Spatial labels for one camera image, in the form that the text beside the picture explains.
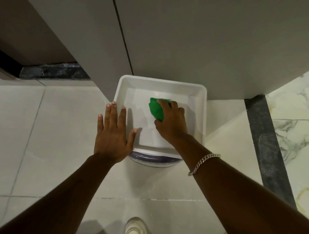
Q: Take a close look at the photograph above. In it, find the person's right hand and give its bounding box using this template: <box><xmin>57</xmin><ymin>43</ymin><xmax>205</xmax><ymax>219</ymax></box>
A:
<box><xmin>154</xmin><ymin>99</ymin><xmax>189</xmax><ymax>145</ymax></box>

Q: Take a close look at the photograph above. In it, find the person's left hand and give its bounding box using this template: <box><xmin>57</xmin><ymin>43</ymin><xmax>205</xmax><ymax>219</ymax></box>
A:
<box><xmin>94</xmin><ymin>102</ymin><xmax>138</xmax><ymax>166</ymax></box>

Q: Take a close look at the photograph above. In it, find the green cleaning cloth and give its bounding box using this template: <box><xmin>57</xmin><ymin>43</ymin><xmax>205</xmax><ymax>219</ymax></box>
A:
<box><xmin>148</xmin><ymin>97</ymin><xmax>172</xmax><ymax>122</ymax></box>

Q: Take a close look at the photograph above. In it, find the white square plastic tray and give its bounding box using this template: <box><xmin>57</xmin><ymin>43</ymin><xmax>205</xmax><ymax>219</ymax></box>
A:
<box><xmin>113</xmin><ymin>75</ymin><xmax>208</xmax><ymax>160</ymax></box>

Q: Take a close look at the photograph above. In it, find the person's left forearm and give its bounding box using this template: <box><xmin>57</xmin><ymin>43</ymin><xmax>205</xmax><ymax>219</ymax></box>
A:
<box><xmin>0</xmin><ymin>154</ymin><xmax>122</xmax><ymax>234</ymax></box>

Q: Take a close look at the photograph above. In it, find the person's right forearm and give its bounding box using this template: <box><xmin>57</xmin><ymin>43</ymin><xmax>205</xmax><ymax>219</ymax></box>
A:
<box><xmin>169</xmin><ymin>133</ymin><xmax>309</xmax><ymax>234</ymax></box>

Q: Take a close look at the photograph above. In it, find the dark marble skirting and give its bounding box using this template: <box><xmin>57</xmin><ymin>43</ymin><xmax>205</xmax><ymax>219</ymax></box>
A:
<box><xmin>19</xmin><ymin>62</ymin><xmax>91</xmax><ymax>80</ymax></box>

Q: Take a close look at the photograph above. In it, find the grey cabinet door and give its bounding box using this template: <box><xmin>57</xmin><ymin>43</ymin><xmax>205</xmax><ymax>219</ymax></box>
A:
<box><xmin>114</xmin><ymin>0</ymin><xmax>309</xmax><ymax>101</ymax></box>
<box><xmin>28</xmin><ymin>0</ymin><xmax>134</xmax><ymax>102</ymax></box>

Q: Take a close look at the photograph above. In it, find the white shoe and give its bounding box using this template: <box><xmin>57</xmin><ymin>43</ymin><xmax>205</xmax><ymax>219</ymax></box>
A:
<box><xmin>124</xmin><ymin>217</ymin><xmax>148</xmax><ymax>234</ymax></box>

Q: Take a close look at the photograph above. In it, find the silver chain bracelet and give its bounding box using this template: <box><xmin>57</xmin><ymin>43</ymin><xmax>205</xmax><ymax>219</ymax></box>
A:
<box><xmin>187</xmin><ymin>153</ymin><xmax>221</xmax><ymax>177</ymax></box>

